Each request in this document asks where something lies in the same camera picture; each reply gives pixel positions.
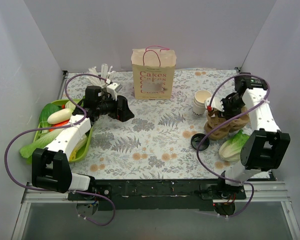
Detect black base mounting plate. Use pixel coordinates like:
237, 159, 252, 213
68, 179, 247, 211

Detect white radish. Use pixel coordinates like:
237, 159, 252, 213
47, 108, 74, 125

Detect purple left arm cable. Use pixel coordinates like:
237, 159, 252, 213
4, 73, 116, 227

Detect aluminium frame rail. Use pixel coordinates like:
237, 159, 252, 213
22, 181, 291, 203

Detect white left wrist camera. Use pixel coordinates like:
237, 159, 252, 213
106, 82, 122, 101

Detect floral patterned table mat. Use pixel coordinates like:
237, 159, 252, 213
70, 69, 236, 179

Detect green white cabbage on table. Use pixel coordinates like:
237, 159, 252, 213
218, 129, 250, 162

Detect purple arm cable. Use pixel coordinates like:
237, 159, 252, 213
196, 73, 271, 218
4, 73, 116, 227

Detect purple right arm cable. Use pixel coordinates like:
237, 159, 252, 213
196, 73, 271, 218

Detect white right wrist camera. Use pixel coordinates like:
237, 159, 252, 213
204, 97, 225, 112

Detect kraft paper cakes bag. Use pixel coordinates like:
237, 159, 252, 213
131, 45, 177, 100

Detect long green napa cabbage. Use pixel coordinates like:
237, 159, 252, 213
19, 128, 63, 165

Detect green bok choy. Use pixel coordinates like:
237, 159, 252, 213
39, 103, 61, 128

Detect stack of white paper cups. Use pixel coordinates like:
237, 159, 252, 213
192, 90, 212, 116

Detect orange carrot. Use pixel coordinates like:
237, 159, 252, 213
52, 119, 69, 127

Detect green plastic tray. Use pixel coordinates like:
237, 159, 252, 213
33, 99, 92, 163

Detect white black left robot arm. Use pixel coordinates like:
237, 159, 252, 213
32, 83, 134, 200

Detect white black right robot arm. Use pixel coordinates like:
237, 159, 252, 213
216, 72, 291, 199

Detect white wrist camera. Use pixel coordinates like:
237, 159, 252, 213
106, 82, 122, 101
204, 97, 225, 112

